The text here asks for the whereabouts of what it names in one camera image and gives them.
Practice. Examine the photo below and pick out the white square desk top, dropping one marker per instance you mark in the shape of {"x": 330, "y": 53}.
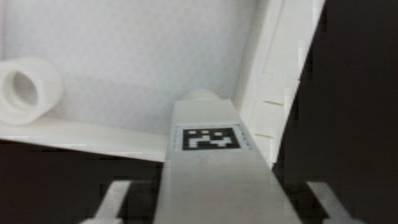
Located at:
{"x": 138, "y": 50}

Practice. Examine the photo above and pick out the white leg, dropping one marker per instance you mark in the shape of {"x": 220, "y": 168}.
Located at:
{"x": 218, "y": 187}

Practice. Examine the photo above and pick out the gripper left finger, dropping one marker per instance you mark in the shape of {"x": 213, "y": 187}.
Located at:
{"x": 110, "y": 205}

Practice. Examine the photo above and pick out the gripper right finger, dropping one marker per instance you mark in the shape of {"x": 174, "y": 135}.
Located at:
{"x": 316, "y": 204}

